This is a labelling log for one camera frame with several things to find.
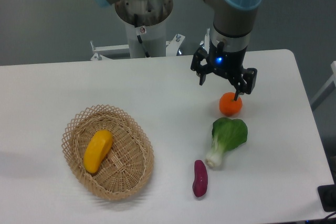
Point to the yellow mango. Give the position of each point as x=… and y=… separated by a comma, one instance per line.
x=98, y=147

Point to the green bok choy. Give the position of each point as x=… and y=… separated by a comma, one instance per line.
x=227, y=135

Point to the black device at table edge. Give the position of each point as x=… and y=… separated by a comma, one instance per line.
x=327, y=197

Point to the woven wicker basket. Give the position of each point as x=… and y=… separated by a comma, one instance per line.
x=128, y=165

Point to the orange mandarin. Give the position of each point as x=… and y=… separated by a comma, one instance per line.
x=228, y=106

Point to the white furniture frame right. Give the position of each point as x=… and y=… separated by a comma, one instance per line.
x=327, y=88

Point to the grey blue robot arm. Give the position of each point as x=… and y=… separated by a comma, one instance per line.
x=232, y=24

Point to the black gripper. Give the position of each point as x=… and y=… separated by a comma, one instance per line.
x=225, y=64

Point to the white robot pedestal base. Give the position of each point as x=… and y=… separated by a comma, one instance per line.
x=145, y=26

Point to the purple sweet potato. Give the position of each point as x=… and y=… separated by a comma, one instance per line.
x=200, y=182

